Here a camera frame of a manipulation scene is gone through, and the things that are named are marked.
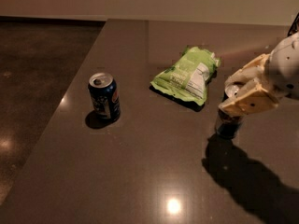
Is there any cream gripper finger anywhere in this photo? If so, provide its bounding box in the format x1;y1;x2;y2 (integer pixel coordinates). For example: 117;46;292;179
224;54;269;87
219;77;287;116

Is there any green rice chip bag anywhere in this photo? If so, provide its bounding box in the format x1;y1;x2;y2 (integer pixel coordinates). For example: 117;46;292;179
150;47;221;106

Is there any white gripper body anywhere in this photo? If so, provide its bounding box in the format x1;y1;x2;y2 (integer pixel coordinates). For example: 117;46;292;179
265;33;299;99

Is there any blue pepsi can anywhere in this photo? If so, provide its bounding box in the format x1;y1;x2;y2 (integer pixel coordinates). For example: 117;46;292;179
88;72;121;121

